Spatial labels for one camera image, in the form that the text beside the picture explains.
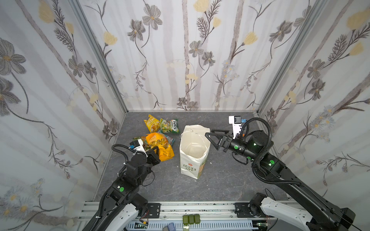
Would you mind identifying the yellow orange snack bag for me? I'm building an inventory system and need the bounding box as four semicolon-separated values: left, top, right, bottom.
145;132;174;161

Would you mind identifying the white paper shopping bag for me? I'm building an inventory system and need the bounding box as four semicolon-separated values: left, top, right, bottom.
179;125;211;179

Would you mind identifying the yellow chips snack bag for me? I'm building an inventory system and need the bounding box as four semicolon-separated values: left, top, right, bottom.
144;114;161;133

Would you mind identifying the green Fox's candy bag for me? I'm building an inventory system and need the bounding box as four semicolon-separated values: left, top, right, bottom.
160;118;180;134

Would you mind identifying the teal candy snack bag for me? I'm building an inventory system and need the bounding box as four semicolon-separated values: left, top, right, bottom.
164;134;175;145

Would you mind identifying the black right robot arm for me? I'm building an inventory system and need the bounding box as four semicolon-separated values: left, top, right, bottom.
205;130;356;231

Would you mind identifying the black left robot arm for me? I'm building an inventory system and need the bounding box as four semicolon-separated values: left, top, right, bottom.
83;144;161;231

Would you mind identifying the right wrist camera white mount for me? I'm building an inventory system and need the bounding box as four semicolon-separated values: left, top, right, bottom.
228;116;247;139

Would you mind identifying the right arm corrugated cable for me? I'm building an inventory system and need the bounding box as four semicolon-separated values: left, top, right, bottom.
240;117;304;186

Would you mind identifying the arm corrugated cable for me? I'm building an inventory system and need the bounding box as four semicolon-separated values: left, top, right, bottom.
240;117;304;186
95;143;139;231

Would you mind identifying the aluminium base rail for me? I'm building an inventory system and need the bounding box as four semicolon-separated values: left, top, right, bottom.
77;201;319;231

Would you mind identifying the green block on rail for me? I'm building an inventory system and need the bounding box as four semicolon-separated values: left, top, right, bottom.
182;214;200;226

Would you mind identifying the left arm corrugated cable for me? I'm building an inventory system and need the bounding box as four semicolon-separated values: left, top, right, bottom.
95;143;139;231

